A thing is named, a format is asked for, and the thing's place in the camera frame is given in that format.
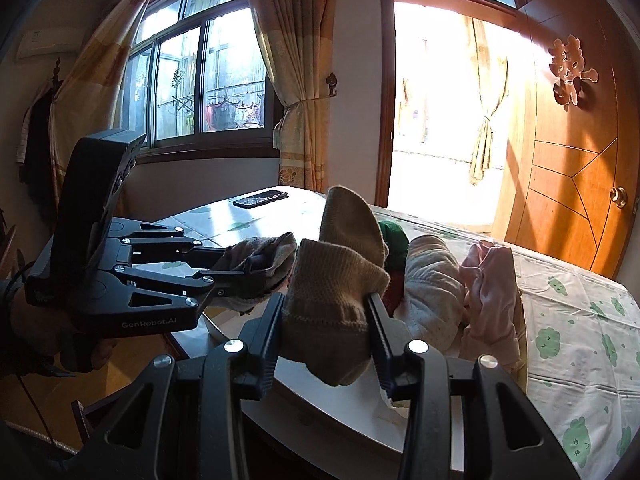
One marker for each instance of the red cloth garment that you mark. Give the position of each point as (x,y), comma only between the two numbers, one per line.
(394,293)

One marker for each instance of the green underwear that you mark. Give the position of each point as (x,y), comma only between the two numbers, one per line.
(397,244)

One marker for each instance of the wall air conditioner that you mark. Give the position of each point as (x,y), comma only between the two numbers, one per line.
(53,40)

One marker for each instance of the beige curtain in doorway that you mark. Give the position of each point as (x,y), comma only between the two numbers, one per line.
(491,69)

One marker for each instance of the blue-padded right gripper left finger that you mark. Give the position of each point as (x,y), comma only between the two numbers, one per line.
(254,373)

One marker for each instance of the orange wooden door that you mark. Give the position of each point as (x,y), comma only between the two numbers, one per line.
(561,162)

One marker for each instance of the tan knitted sock garment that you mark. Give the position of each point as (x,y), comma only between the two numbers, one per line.
(323,319)

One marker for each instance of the person's left hand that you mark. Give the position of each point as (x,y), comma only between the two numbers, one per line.
(36,336)

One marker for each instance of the black remote on table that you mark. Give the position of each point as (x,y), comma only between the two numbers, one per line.
(260,199)

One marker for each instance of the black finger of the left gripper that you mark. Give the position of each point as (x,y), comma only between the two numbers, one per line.
(136,242)
(152,302)

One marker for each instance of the wooden double-happiness door ornament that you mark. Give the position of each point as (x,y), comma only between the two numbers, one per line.
(568,67)

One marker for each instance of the dark framed window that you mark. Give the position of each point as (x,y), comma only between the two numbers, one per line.
(196,85)

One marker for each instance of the grey dotted underwear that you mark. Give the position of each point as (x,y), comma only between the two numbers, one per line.
(432,302)

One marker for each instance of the brass door knob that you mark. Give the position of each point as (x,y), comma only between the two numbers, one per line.
(619,196)

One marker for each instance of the pink underwear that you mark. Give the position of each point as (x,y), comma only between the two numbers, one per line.
(489,276)

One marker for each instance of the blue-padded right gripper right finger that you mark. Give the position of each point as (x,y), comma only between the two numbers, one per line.
(387,340)

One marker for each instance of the small grey underwear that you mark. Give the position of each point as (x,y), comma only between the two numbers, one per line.
(265,264)

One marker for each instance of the white tablecloth green clouds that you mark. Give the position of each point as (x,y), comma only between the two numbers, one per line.
(581,330)

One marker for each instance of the beige tied curtain centre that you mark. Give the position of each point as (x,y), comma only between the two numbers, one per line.
(296,41)

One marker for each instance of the curtain tieback wall hook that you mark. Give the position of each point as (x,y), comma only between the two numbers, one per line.
(331,82)

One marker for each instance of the beige curtain at left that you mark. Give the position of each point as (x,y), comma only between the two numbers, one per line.
(86,101)

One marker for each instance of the shallow white cardboard tray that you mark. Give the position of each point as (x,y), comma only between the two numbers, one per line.
(347,432)

